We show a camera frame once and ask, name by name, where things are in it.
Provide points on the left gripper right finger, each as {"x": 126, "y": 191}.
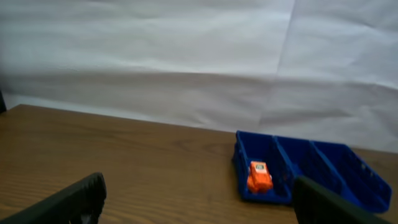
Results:
{"x": 323, "y": 205}

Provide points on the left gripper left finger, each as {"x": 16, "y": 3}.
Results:
{"x": 71, "y": 202}

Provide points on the orange candy box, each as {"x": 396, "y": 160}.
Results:
{"x": 260, "y": 174}
{"x": 253, "y": 187}

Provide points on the blue tray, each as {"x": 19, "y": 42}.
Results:
{"x": 342, "y": 161}

